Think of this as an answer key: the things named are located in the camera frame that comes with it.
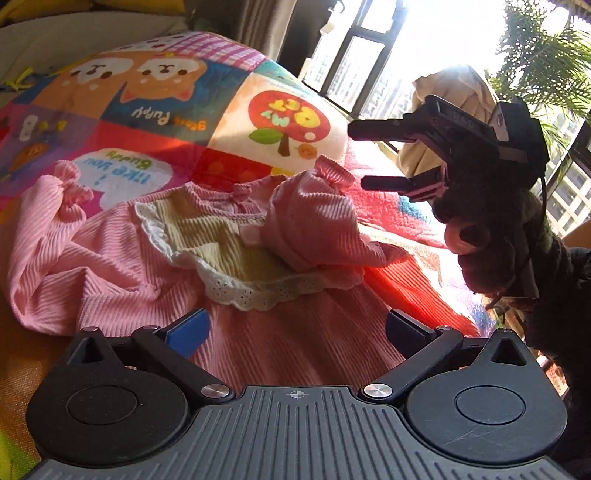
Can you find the yellow pillow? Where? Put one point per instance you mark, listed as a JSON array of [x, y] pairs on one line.
[[41, 8], [138, 3]]

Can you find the beige hanging cloth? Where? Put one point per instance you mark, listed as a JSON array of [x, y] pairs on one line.
[[443, 87]]

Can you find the beige bed sheet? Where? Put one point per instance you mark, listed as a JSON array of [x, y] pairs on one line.
[[69, 41]]

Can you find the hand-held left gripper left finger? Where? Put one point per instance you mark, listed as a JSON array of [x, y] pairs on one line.
[[188, 331]]

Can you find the pink ribbed baby dress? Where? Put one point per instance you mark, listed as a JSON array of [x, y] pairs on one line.
[[115, 258]]

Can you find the person's right forearm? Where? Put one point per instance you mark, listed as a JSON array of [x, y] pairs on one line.
[[575, 332]]

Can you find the colourful printed blanket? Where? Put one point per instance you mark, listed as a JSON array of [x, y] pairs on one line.
[[184, 129]]

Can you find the green palm plant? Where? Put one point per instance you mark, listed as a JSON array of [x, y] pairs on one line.
[[545, 60]]

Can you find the person's right hand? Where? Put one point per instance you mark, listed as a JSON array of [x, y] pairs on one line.
[[498, 230]]

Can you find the grey curtain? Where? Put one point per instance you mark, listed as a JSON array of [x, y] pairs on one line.
[[263, 23]]

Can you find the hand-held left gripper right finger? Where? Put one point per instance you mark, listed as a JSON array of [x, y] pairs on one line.
[[407, 333]]

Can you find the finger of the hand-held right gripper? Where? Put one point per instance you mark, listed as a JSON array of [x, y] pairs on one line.
[[392, 183], [376, 129]]

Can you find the dark window frame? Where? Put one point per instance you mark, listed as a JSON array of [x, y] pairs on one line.
[[371, 33]]

